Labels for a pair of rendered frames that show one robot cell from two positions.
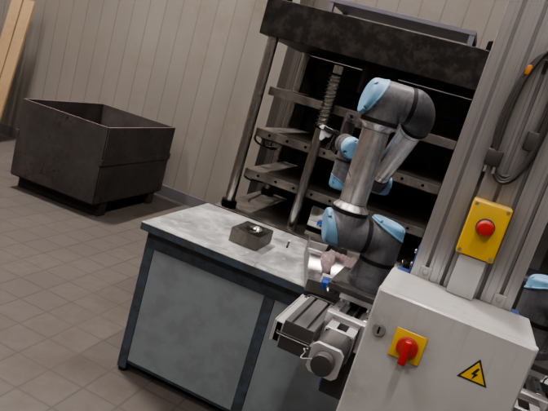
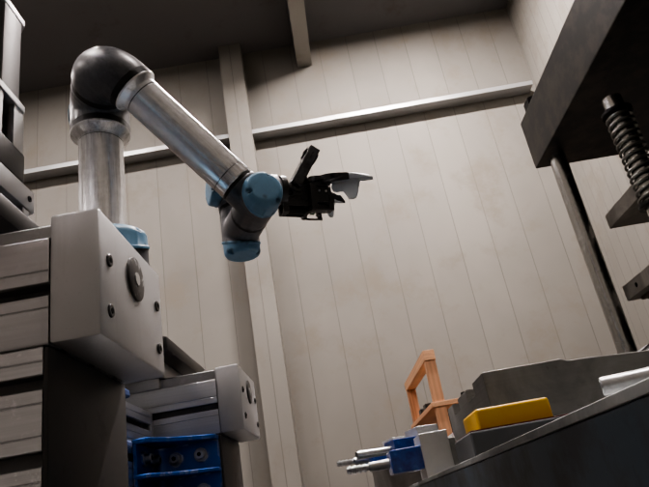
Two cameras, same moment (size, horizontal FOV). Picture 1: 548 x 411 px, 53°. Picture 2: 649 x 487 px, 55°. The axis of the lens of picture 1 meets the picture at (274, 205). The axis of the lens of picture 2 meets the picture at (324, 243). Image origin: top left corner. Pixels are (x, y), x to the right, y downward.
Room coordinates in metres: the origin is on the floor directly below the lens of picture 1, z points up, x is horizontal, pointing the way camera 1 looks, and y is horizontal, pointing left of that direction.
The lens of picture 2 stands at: (1.76, -1.36, 0.78)
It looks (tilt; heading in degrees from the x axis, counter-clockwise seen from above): 23 degrees up; 72
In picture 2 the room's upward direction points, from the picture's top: 10 degrees counter-clockwise
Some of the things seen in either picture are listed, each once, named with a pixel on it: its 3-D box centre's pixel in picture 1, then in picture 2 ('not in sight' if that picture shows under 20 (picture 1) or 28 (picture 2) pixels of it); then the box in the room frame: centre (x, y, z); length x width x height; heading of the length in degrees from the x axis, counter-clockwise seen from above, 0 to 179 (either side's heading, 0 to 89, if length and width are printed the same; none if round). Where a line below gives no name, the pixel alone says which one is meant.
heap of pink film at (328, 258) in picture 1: (338, 259); not in sight; (2.40, -0.35, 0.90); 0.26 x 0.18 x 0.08; 1
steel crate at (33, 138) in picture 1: (97, 155); not in sight; (5.18, 1.79, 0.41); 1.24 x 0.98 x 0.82; 162
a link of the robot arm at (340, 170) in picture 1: (346, 175); (241, 228); (1.97, -0.22, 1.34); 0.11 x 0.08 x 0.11; 98
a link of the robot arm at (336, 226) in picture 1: (364, 166); (102, 194); (1.70, -0.24, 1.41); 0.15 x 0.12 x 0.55; 98
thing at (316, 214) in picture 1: (339, 220); not in sight; (3.30, -0.42, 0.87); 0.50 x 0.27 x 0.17; 164
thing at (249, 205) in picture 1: (329, 233); not in sight; (3.39, -0.39, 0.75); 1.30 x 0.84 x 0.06; 74
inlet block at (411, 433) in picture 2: not in sight; (396, 449); (2.13, -0.41, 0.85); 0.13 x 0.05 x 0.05; 1
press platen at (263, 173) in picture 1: (343, 194); not in sight; (3.44, -0.41, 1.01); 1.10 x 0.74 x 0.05; 74
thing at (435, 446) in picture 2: not in sight; (397, 462); (2.07, -0.57, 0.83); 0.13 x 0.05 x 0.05; 166
